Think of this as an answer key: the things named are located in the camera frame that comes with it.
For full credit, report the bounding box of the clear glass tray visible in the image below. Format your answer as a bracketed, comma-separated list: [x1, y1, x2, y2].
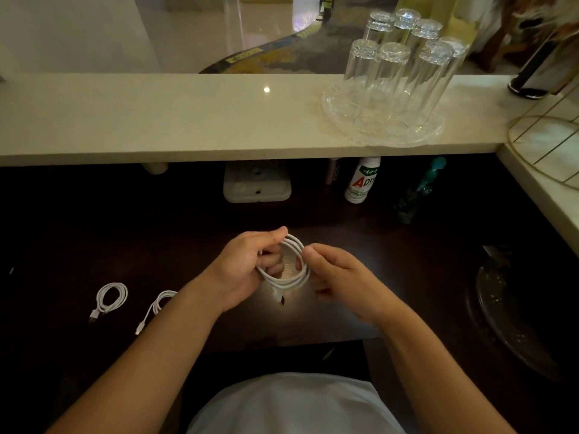
[321, 76, 446, 148]

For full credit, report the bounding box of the person's right hand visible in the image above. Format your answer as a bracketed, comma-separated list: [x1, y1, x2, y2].
[302, 242, 403, 326]

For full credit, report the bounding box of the white socket box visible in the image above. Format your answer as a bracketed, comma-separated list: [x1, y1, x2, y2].
[223, 160, 293, 204]

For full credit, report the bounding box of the light wooden stick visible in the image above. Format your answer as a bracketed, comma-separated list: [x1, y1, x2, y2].
[324, 157, 343, 186]

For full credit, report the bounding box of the person's left forearm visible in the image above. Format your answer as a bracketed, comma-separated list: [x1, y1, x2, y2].
[45, 282, 225, 434]

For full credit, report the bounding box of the yellow covered chair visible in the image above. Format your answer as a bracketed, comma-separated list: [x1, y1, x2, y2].
[429, 0, 480, 46]

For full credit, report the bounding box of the teal plastic bottle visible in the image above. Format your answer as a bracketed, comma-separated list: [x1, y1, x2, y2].
[393, 156, 448, 224]

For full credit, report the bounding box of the cream stone counter ledge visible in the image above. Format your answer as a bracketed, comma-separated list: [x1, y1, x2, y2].
[0, 72, 579, 256]

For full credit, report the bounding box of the person's left hand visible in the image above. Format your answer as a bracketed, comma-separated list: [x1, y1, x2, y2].
[198, 226, 289, 315]

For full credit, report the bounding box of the white bottle red green label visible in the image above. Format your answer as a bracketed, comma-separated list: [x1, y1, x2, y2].
[343, 156, 382, 205]

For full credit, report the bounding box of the person's right forearm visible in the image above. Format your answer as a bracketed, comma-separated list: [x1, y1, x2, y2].
[370, 298, 516, 434]

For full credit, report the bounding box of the group of upturned clear glasses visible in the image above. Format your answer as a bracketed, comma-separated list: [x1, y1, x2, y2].
[343, 7, 471, 131]

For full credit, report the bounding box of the white charging cable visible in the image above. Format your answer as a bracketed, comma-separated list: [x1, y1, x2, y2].
[88, 282, 129, 324]
[134, 289, 178, 336]
[256, 233, 313, 308]

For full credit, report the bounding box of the gold wire basket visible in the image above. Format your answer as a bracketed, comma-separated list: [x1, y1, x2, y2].
[506, 90, 579, 191]

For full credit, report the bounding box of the clear sign stand black base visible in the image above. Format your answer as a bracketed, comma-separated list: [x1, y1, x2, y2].
[507, 31, 579, 100]

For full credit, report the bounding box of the round metal dish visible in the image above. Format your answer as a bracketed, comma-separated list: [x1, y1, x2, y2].
[475, 246, 566, 380]

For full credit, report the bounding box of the person's white shirt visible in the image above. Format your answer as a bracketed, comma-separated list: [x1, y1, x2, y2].
[186, 373, 407, 434]

